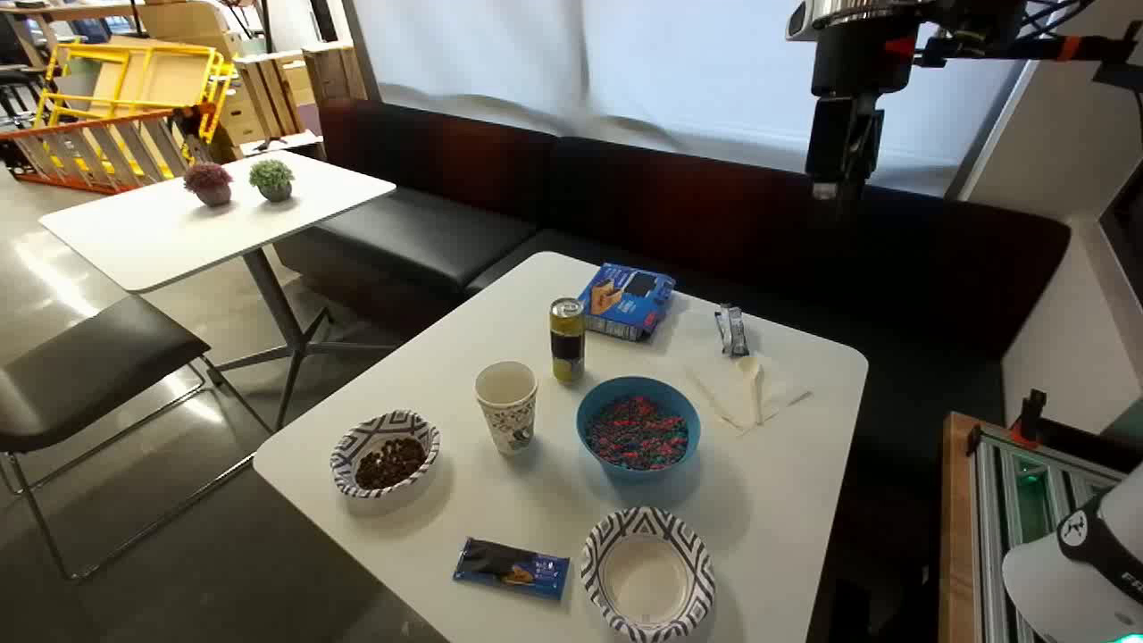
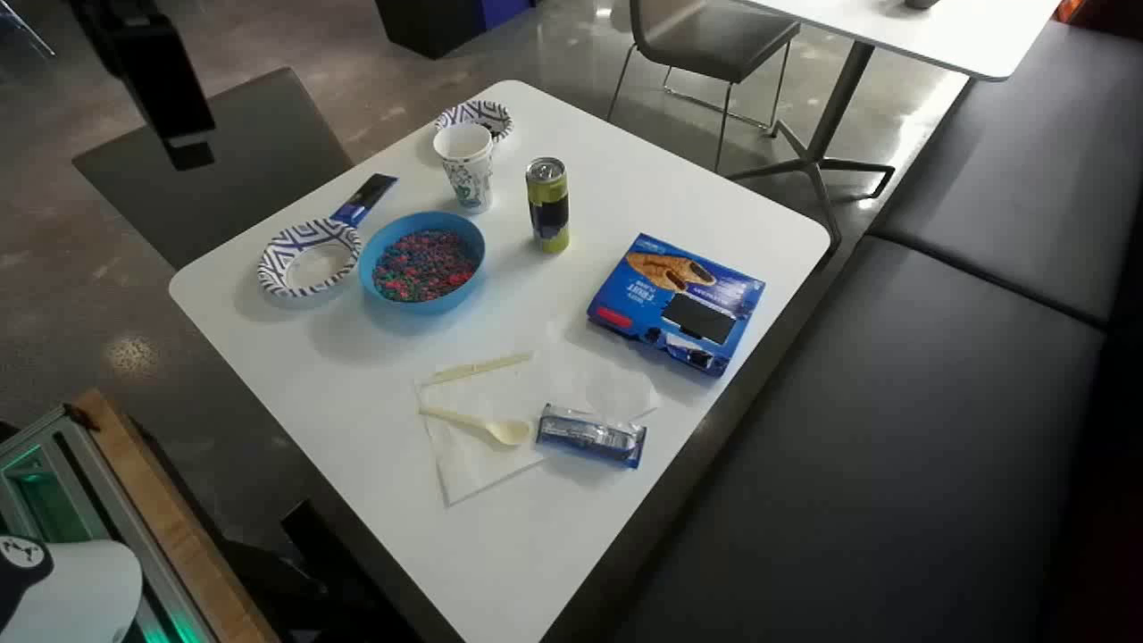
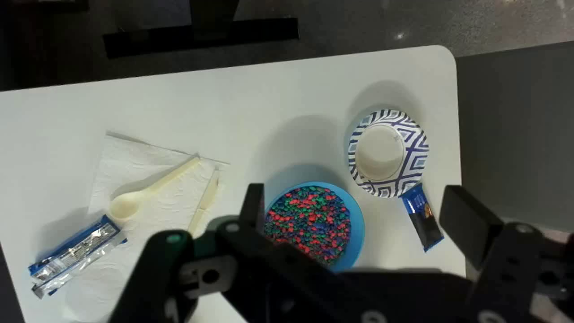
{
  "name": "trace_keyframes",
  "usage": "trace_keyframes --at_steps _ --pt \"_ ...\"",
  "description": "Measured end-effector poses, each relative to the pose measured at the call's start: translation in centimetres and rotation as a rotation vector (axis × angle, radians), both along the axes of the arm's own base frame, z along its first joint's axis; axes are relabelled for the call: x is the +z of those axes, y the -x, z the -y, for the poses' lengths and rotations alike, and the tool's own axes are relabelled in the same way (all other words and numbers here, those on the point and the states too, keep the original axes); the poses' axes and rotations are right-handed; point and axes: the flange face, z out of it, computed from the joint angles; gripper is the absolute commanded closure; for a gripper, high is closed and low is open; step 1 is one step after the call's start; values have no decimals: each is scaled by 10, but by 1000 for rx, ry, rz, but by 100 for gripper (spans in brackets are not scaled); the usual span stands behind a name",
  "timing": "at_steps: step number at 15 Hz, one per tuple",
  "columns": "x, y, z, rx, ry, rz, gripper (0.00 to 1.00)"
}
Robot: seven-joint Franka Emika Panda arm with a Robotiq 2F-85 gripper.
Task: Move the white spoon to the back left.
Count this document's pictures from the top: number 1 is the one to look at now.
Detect white paper cup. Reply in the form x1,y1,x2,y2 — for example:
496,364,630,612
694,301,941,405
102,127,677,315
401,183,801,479
476,361,535,452

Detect yellow metal frame cart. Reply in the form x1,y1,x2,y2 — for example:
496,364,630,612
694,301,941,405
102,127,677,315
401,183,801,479
34,40,237,140

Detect white square main table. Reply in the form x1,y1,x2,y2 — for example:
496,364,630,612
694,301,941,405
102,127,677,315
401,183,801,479
252,251,867,643

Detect white plastic spoon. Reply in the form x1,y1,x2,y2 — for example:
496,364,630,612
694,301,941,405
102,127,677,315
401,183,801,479
744,358,764,426

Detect green ball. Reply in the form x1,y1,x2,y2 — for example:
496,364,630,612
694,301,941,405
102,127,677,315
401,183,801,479
249,161,294,202

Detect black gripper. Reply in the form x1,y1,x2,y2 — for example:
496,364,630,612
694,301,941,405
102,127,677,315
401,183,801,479
804,96,881,200

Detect silver blue wrapped snack bar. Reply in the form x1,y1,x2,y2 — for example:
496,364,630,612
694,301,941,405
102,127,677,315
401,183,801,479
713,307,750,358

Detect black chair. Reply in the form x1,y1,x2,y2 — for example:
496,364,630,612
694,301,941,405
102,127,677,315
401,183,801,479
0,295,273,582

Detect wooden aluminium frame stand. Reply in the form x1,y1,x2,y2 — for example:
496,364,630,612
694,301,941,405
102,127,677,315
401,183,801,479
937,411,1141,643

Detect dark red ball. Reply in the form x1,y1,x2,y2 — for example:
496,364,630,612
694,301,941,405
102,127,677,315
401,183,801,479
182,161,231,206

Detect blue cookie box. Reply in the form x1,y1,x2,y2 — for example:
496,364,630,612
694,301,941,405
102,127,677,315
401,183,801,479
577,261,676,342

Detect blue bowl with candies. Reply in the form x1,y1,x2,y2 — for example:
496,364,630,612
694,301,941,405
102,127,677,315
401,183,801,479
574,376,701,483

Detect empty patterned paper bowl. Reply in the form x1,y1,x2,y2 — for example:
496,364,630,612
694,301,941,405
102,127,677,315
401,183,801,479
577,507,718,643

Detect patterned bowl with dark food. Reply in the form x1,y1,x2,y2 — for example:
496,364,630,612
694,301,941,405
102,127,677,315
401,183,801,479
327,411,438,514

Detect white side table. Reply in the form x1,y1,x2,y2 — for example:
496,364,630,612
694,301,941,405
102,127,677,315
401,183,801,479
38,152,394,293

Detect white paper napkin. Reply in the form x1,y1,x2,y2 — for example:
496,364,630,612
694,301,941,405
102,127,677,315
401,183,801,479
682,354,811,430

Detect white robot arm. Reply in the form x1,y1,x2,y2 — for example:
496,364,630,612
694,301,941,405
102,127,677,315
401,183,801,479
785,0,1143,200

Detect yellow black drink can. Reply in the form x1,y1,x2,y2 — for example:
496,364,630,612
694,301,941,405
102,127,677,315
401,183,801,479
549,295,587,385

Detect dark bench sofa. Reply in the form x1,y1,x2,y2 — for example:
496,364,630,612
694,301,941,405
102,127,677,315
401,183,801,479
277,100,1068,643

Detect dark blue snack packet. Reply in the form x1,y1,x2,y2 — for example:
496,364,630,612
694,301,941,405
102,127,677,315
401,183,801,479
454,538,573,601

